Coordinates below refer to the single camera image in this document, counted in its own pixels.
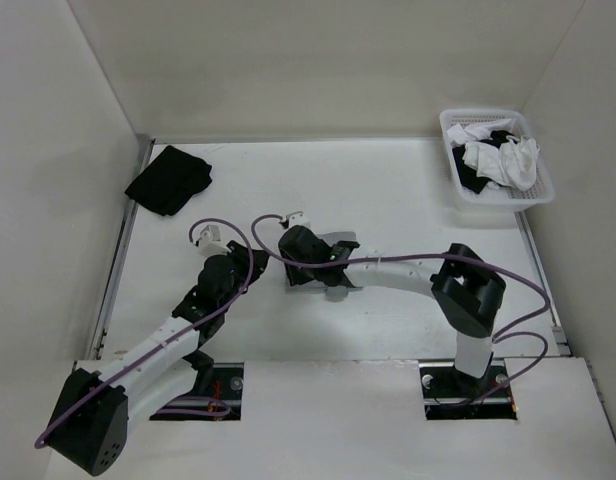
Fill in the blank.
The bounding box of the grey tank top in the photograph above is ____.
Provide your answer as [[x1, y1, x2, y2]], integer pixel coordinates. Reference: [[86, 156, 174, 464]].
[[284, 231, 357, 302]]

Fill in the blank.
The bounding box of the white plastic laundry basket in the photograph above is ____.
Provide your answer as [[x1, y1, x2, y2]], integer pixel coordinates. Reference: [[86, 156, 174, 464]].
[[439, 108, 555, 213]]

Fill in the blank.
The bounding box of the folded black tank top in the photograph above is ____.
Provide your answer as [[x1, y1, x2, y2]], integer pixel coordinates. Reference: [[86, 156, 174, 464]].
[[125, 145, 212, 216]]

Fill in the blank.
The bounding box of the black tank top in basket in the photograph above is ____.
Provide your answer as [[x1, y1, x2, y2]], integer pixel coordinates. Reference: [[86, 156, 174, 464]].
[[452, 130, 512, 194]]

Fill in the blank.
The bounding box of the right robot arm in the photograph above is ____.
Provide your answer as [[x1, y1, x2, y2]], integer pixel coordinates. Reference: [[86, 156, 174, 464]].
[[278, 226, 506, 398]]

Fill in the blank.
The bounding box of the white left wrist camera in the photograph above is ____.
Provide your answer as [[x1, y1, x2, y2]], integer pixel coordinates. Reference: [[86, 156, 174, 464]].
[[195, 224, 229, 257]]

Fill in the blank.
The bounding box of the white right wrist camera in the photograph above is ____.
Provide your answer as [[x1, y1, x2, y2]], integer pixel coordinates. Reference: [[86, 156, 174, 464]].
[[280, 211, 311, 229]]

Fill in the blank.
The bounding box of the aluminium table edge rail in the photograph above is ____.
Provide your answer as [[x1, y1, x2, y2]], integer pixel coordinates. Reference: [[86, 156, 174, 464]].
[[85, 133, 154, 360]]

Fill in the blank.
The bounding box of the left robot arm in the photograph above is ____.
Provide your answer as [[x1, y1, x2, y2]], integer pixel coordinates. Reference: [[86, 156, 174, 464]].
[[35, 241, 269, 477]]

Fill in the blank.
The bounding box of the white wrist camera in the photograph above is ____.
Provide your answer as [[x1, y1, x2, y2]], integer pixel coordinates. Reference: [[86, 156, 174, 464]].
[[195, 224, 229, 257], [280, 211, 311, 229]]

